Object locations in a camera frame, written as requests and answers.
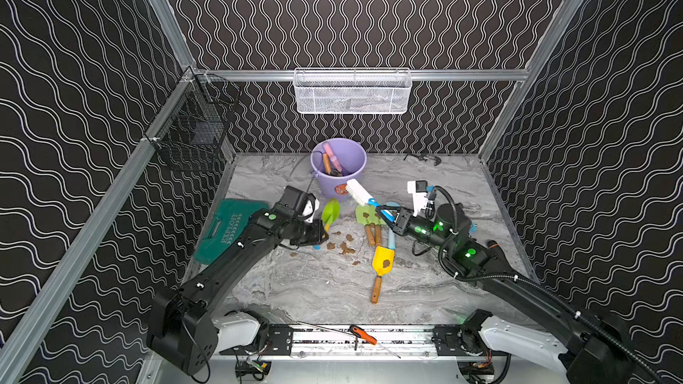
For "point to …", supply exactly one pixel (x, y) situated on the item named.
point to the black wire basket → (192, 123)
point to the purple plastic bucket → (351, 156)
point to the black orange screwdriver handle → (492, 244)
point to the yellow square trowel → (383, 260)
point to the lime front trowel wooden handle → (327, 168)
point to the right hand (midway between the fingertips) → (377, 208)
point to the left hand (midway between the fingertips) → (332, 238)
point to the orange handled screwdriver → (359, 332)
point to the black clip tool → (425, 159)
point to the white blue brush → (364, 197)
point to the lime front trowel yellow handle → (331, 212)
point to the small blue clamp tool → (473, 228)
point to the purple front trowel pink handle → (341, 169)
